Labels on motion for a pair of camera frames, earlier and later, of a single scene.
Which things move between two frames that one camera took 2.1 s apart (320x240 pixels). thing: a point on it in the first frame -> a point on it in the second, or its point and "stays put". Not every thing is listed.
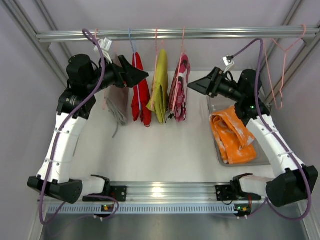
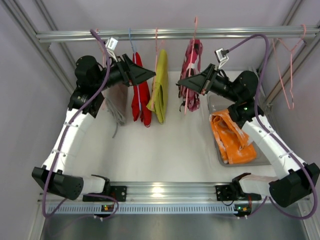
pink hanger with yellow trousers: [157, 49] stays put
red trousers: [140, 102] stays put
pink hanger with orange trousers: [270, 69] -> [291, 50]
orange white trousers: [234, 140] stays put
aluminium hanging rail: [199, 33] stays put
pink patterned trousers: [177, 104] -> [187, 97]
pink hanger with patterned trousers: [178, 98] -> [191, 97]
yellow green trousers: [159, 100] stays put
